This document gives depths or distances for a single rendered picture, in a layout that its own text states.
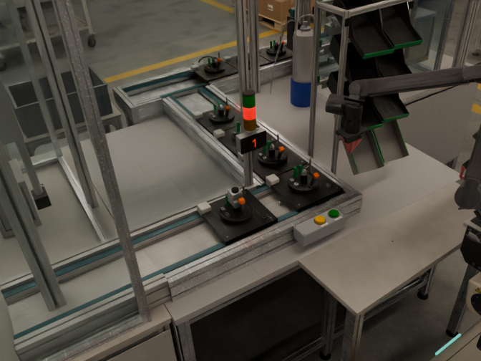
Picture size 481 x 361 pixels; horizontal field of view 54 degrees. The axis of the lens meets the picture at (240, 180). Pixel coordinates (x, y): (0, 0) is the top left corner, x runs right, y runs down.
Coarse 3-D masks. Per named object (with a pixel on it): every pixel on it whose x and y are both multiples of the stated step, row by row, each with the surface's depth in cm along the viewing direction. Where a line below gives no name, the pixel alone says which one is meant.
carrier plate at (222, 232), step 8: (248, 192) 202; (224, 200) 199; (248, 200) 198; (256, 200) 198; (216, 208) 194; (256, 208) 193; (264, 208) 193; (208, 216) 190; (216, 216) 190; (256, 216) 189; (272, 216) 189; (208, 224) 189; (216, 224) 186; (224, 224) 186; (240, 224) 186; (248, 224) 185; (256, 224) 185; (264, 224) 185; (272, 224) 187; (216, 232) 184; (224, 232) 182; (232, 232) 182; (240, 232) 182; (248, 232) 182; (224, 240) 179; (232, 240) 180
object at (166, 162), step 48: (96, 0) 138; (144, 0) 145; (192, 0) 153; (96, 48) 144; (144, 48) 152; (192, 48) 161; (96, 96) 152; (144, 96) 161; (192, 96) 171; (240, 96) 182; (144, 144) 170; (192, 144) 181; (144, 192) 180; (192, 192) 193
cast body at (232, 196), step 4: (232, 188) 184; (236, 188) 184; (228, 192) 185; (232, 192) 184; (236, 192) 183; (240, 192) 184; (228, 196) 187; (232, 196) 183; (236, 196) 184; (240, 196) 185; (228, 200) 188; (232, 200) 184; (236, 200) 185; (232, 204) 186; (236, 204) 184
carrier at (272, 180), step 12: (300, 168) 204; (312, 168) 214; (276, 180) 206; (288, 180) 204; (300, 180) 204; (324, 180) 206; (276, 192) 203; (288, 192) 201; (300, 192) 199; (312, 192) 199; (324, 192) 200; (336, 192) 200; (288, 204) 197; (300, 204) 194; (312, 204) 195
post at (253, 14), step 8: (248, 0) 271; (256, 0) 270; (248, 8) 274; (256, 8) 273; (248, 16) 277; (256, 16) 275; (248, 24) 280; (256, 24) 278; (256, 32) 281; (256, 40) 284; (256, 48) 288; (256, 56) 290; (256, 64) 294; (256, 72) 297; (256, 80) 298; (256, 88) 301
